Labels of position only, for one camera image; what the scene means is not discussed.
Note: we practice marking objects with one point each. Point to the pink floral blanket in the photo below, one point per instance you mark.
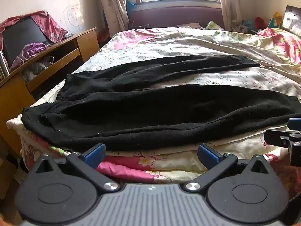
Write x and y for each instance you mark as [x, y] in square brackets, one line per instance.
[282, 42]

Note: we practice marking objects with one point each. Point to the black television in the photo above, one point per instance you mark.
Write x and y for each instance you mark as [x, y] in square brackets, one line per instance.
[21, 35]

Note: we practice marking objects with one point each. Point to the grey shoes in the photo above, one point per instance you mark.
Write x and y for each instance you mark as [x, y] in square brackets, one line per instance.
[38, 67]

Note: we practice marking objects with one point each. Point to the pink flower bedsheet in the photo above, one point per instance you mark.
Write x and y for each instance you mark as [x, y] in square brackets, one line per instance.
[145, 169]

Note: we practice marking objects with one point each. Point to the black pants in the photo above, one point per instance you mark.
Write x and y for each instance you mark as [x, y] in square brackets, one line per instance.
[141, 113]

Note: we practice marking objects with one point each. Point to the green white package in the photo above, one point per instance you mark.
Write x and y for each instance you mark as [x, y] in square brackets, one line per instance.
[213, 26]

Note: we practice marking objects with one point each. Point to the blue plastic bag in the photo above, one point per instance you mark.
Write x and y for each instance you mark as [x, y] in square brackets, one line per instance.
[130, 6]

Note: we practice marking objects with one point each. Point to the white floral quilt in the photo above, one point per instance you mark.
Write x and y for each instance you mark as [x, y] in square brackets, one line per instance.
[211, 44]

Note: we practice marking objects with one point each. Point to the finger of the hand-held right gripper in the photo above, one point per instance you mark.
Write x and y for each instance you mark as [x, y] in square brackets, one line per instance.
[275, 137]
[295, 123]

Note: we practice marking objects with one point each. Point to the dark headboard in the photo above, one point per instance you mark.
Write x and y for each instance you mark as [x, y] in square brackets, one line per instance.
[291, 18]

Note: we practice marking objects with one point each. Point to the red cloth item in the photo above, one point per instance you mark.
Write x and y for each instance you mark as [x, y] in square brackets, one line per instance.
[259, 21]

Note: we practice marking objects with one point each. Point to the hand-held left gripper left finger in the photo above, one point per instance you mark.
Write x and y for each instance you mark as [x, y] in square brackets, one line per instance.
[96, 154]

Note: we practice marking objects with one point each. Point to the loose papers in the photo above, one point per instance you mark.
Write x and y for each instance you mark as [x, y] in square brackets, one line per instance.
[188, 25]

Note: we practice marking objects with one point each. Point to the blue cloth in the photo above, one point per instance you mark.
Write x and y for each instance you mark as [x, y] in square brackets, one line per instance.
[247, 24]

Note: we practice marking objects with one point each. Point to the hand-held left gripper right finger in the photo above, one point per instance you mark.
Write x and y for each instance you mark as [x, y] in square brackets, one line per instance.
[207, 156]

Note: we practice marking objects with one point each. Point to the pink patterned cloth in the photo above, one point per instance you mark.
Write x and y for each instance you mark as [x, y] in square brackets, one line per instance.
[50, 26]

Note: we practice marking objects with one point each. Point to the wooden desk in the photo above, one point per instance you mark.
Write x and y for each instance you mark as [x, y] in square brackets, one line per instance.
[14, 94]

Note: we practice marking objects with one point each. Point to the purple cloth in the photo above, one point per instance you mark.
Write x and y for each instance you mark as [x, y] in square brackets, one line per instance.
[30, 50]

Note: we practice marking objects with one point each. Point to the beige curtain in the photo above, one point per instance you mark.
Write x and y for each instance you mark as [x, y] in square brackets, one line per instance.
[229, 4]
[115, 4]

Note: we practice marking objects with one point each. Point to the steel thermos bottle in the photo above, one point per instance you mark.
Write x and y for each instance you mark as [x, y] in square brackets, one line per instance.
[3, 66]

